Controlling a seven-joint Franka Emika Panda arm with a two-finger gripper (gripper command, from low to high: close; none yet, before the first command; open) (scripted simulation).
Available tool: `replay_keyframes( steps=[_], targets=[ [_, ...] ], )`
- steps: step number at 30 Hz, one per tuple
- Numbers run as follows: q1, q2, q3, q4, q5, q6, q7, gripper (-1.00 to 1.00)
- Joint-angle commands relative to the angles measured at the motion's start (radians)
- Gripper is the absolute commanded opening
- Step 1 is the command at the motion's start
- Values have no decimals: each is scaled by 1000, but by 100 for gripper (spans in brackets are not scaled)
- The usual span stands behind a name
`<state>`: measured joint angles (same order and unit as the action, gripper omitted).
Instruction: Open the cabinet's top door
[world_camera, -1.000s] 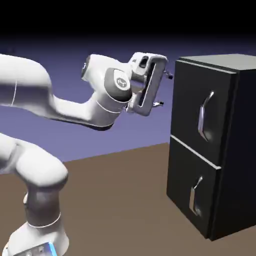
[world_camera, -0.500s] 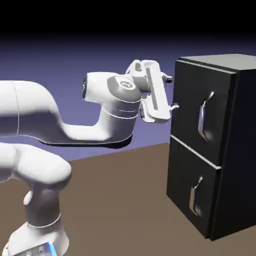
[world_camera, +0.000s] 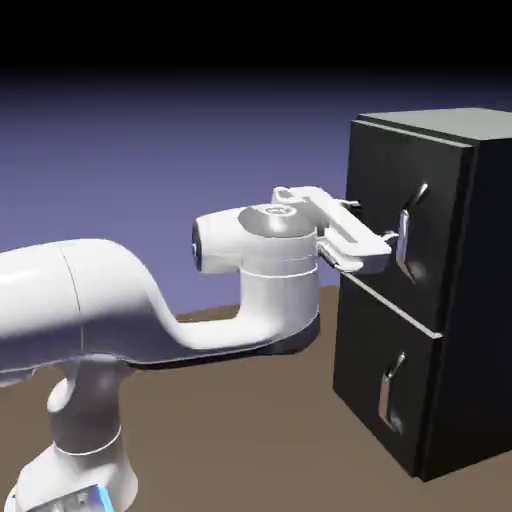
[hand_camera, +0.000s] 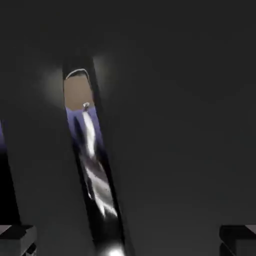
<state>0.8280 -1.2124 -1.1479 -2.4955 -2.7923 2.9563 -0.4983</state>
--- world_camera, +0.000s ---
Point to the black cabinet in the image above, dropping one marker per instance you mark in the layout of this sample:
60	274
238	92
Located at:
484	280

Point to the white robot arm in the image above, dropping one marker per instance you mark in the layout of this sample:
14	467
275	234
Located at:
256	288

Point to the black cabinet door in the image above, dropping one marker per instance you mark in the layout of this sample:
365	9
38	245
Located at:
360	360
372	168

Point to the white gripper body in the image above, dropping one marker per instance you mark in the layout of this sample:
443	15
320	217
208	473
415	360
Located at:
352	236

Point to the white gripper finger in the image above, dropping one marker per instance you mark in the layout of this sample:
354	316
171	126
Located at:
355	204
391	236

